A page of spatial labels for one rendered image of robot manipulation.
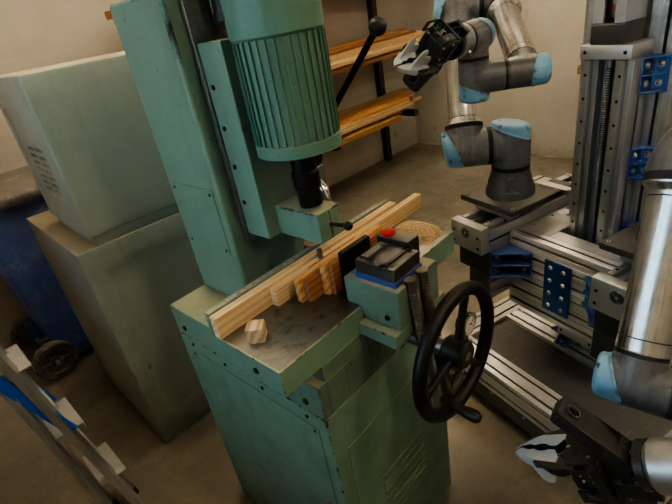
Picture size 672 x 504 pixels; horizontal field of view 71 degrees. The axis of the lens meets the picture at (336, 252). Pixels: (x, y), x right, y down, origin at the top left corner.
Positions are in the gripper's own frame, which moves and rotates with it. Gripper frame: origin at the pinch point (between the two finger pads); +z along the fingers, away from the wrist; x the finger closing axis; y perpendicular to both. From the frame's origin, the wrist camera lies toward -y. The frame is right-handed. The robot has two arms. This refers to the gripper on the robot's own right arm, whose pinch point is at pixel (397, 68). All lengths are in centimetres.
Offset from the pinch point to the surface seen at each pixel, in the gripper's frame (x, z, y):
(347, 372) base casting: 41, 36, -34
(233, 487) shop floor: 51, 46, -132
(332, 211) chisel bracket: 13.5, 21.2, -21.1
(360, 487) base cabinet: 65, 39, -58
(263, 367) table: 30, 52, -28
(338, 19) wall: -162, -231, -153
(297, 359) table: 33, 47, -25
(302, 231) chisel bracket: 12.0, 25.8, -27.8
